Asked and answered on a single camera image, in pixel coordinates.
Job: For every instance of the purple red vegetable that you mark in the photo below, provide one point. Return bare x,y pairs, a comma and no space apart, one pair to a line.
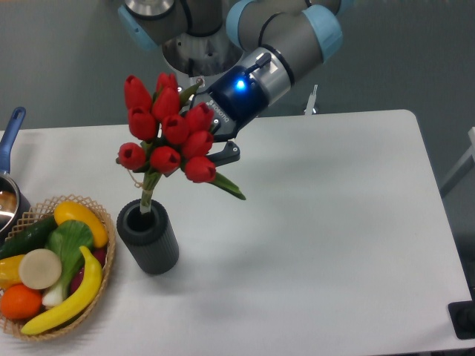
100,254

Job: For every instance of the woven wicker basket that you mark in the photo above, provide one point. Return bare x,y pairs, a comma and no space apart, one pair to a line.
45,209

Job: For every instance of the green cucumber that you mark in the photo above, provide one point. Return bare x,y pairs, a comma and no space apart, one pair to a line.
32,237

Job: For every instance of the orange fruit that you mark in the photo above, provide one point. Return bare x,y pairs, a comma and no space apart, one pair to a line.
20,302

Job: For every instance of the green bok choy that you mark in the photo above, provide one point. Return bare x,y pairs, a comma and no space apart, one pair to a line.
65,242

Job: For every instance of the red tulip bouquet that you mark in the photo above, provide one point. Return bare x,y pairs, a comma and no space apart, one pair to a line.
169,139

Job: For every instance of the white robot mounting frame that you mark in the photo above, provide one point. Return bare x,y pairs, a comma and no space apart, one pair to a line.
311,106

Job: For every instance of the yellow pepper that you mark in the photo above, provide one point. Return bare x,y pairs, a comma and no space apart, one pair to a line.
9,271

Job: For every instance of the black device at table edge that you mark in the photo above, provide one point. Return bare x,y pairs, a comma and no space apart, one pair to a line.
462,317

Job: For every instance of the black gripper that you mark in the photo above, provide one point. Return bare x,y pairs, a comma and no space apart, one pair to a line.
234,100

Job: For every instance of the beige round disc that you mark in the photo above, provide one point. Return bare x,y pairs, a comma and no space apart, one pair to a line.
40,269

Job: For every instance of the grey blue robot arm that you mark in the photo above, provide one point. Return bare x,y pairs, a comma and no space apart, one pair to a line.
243,55

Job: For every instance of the yellow banana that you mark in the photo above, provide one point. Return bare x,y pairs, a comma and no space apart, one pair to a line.
74,304

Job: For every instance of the blue handled saucepan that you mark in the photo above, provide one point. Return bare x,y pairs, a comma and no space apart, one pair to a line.
13,202

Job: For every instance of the white frame at right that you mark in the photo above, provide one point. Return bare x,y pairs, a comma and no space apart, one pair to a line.
460,169

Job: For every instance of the dark grey ribbed vase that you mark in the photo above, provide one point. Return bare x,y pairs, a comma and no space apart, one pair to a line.
149,237

